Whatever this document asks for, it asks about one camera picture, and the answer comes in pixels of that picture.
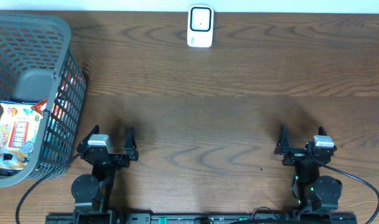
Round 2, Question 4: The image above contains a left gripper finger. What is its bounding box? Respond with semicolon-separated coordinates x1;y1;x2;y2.
124;127;139;161
78;125;100;149

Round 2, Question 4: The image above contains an orange snack bar wrapper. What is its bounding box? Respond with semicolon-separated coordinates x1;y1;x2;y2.
31;72;83;119

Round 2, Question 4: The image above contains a yellow snack bag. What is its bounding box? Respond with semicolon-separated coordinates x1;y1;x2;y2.
0;101;43;172

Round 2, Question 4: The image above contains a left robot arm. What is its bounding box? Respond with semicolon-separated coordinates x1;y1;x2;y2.
71;125;139;224

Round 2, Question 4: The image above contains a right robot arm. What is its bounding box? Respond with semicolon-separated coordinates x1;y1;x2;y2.
274;126;342;223

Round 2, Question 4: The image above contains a white barcode scanner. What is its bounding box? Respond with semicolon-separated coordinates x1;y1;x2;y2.
187;5;214;48

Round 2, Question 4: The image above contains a grey plastic shopping basket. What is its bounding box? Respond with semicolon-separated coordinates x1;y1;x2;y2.
0;12;87;188

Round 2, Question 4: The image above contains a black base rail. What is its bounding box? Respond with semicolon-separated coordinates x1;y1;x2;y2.
45;213;357;224

